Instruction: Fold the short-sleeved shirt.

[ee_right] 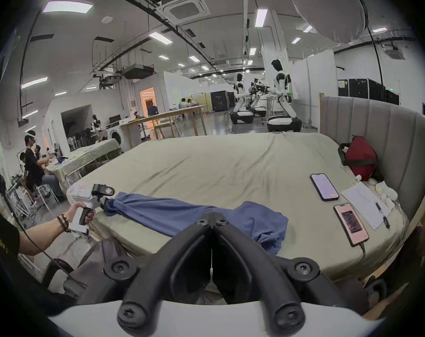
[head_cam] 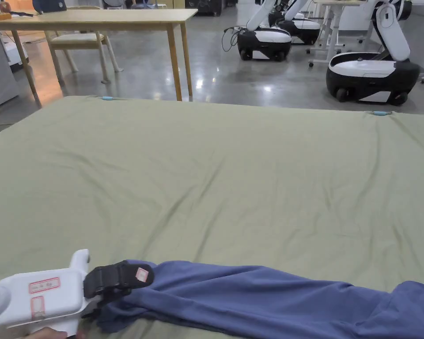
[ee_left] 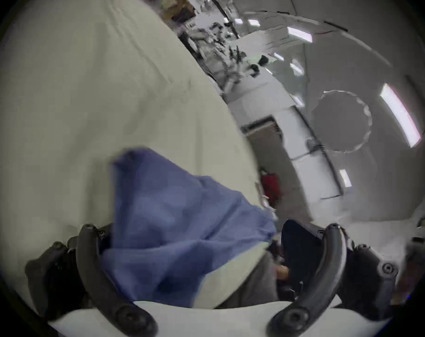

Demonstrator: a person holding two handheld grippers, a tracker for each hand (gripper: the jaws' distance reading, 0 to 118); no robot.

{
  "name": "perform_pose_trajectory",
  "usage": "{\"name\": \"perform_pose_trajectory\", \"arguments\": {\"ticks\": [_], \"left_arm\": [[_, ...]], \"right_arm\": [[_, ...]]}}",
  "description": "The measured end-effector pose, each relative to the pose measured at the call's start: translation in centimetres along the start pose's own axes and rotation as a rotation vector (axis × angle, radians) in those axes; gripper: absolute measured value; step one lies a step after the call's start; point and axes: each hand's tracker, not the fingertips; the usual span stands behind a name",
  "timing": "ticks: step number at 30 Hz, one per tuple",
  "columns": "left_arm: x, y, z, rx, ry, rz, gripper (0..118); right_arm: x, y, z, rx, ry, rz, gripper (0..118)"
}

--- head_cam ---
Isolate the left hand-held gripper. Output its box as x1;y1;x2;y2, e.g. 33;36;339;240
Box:
0;249;155;339

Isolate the dark blue shirt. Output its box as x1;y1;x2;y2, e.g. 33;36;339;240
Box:
95;259;424;339

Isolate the person's left hand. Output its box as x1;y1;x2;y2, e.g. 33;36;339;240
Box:
23;326;83;339

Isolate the bed with pale green sheet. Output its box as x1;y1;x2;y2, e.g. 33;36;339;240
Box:
0;95;424;339

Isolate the wooden chair with cushion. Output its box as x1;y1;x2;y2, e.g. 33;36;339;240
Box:
43;30;123;85

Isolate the long wooden table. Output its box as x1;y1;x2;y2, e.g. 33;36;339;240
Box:
0;7;199;109

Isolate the white and black wheeled robot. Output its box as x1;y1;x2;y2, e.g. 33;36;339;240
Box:
326;0;421;106
268;0;321;45
223;0;293;62

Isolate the white desk on castors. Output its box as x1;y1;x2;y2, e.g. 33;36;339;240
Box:
307;0;376;68

